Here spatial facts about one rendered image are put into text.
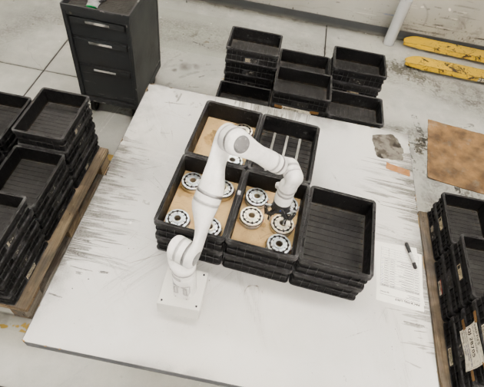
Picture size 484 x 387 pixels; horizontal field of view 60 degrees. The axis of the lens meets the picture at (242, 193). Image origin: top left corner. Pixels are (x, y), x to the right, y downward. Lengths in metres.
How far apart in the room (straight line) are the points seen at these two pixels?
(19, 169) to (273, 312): 1.71
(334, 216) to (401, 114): 2.25
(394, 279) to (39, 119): 2.20
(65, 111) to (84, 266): 1.26
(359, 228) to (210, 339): 0.82
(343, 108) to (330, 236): 1.55
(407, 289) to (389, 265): 0.13
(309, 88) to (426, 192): 1.21
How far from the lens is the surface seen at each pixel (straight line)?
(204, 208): 1.38
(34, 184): 2.67
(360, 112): 3.29
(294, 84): 3.19
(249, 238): 1.81
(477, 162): 4.00
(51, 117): 2.88
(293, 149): 2.19
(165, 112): 2.50
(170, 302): 1.71
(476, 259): 2.79
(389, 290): 2.02
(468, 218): 3.12
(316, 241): 1.87
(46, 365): 2.55
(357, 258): 1.89
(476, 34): 5.31
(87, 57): 3.27
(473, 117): 4.46
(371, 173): 2.41
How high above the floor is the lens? 2.35
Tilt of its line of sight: 51 degrees down
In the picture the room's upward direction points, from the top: 10 degrees clockwise
